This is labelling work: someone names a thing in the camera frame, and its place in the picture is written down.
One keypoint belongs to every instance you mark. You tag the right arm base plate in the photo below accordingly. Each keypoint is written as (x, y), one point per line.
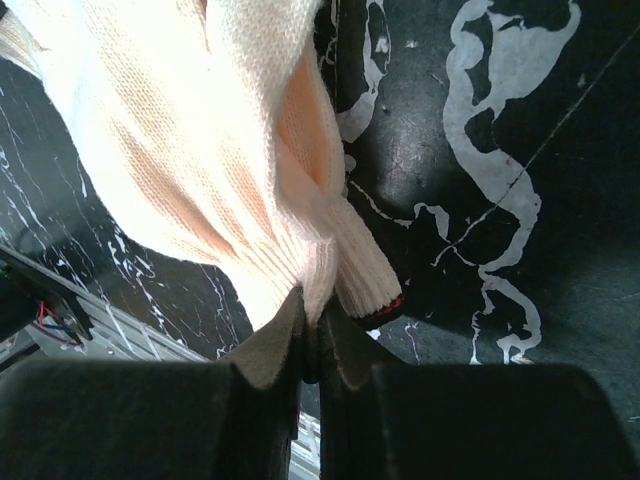
(39, 315)

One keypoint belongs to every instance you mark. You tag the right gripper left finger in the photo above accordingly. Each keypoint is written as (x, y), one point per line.
(234, 418)

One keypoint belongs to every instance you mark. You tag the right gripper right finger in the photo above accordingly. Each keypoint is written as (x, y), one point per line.
(384, 419)

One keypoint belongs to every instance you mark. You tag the cream knit glove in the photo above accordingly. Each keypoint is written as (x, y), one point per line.
(207, 132)

